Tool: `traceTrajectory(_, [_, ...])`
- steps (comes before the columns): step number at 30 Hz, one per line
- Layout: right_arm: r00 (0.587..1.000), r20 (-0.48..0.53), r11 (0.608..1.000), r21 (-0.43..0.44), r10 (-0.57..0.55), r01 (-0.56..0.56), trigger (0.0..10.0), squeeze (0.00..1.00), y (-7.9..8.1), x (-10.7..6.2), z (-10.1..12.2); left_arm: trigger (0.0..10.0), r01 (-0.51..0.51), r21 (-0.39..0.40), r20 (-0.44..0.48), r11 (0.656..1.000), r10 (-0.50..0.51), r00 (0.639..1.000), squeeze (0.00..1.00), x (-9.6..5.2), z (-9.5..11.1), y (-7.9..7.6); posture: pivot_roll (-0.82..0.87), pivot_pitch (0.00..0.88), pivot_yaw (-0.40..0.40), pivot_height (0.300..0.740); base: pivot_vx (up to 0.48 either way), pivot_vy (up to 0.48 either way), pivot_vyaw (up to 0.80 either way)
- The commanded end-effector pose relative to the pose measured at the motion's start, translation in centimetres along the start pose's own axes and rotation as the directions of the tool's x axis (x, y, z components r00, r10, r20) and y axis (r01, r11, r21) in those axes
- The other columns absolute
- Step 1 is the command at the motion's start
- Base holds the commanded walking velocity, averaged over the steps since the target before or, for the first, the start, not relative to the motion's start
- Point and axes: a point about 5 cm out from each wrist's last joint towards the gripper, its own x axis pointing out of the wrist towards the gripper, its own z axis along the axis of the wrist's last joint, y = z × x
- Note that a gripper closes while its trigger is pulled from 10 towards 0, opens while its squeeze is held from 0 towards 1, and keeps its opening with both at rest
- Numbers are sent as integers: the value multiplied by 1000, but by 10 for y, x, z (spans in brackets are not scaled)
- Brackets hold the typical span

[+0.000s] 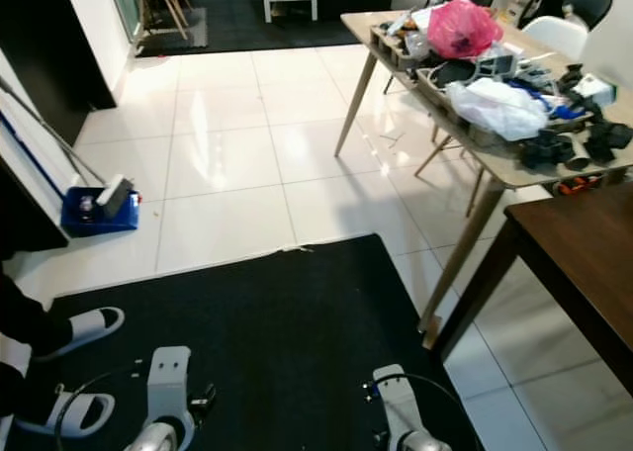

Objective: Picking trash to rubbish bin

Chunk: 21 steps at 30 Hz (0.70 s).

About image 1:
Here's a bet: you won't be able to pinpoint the black floor mat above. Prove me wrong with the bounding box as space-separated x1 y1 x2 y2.
15 234 488 451

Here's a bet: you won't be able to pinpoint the white slipper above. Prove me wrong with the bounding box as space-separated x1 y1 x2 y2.
15 392 117 438
43 307 127 359

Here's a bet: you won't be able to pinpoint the person leg black trousers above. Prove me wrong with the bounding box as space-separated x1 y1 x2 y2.
0 367 50 422
0 273 75 358

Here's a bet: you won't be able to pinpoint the blue box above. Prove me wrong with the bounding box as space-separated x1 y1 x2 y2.
61 186 142 238

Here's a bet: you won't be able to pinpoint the grey handheld device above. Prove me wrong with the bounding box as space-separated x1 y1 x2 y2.
99 174 137 219

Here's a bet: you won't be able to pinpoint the thin metal rod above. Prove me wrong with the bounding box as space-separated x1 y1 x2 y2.
0 78 108 187

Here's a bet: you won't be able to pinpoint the dark grey carpet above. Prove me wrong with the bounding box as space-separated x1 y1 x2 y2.
136 0 431 58

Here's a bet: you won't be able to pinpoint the light wooden table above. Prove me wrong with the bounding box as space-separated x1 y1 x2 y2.
334 9 633 351

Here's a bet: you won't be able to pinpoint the tall black cabinet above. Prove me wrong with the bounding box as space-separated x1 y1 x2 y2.
0 0 118 146

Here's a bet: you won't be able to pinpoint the small wooden crate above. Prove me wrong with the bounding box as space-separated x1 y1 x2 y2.
370 21 436 73

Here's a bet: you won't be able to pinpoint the wooden folding stand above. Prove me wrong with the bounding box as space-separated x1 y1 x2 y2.
136 0 191 41

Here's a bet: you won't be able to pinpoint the dark brown wooden table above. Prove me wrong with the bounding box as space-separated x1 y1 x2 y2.
430 179 633 393

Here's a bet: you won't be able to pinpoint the white plastic bag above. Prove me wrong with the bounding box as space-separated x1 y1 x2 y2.
445 77 551 143

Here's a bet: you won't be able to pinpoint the orange black tool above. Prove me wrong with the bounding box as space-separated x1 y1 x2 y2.
552 174 606 198

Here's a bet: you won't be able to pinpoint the pink plastic bag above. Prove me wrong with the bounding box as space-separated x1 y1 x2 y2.
426 0 504 60

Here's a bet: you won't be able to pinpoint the small white box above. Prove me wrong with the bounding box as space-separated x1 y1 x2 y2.
574 73 617 106

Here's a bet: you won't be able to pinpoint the white chair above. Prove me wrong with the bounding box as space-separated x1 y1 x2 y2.
519 16 590 62

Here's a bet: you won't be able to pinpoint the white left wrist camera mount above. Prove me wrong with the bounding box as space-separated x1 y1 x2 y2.
148 346 195 428

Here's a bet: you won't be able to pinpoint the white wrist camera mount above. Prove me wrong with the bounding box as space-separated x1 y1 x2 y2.
148 346 195 428
371 365 428 438

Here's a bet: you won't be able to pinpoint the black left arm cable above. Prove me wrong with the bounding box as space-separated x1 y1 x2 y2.
54 367 154 451

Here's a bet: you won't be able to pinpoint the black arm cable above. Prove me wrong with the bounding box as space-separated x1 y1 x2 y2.
54 367 154 451
366 370 484 451

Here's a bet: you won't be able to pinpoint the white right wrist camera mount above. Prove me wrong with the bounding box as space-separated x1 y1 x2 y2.
371 365 428 438

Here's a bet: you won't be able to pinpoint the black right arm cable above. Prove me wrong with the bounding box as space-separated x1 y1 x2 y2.
366 370 484 451

